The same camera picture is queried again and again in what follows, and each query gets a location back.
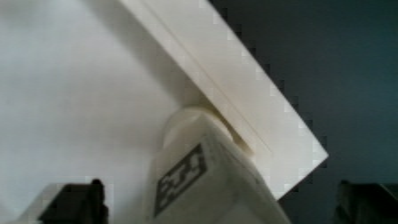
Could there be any white square tabletop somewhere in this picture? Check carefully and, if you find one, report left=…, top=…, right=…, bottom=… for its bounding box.
left=0, top=0, right=328, bottom=224

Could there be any white leg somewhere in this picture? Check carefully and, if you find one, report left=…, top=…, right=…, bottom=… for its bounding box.
left=147, top=107, right=292, bottom=224

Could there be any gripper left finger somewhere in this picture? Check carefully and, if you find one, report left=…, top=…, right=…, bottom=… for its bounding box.
left=40, top=179, right=109, bottom=224

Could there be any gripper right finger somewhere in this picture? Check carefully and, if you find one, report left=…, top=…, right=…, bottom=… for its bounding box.
left=333, top=180, right=398, bottom=224

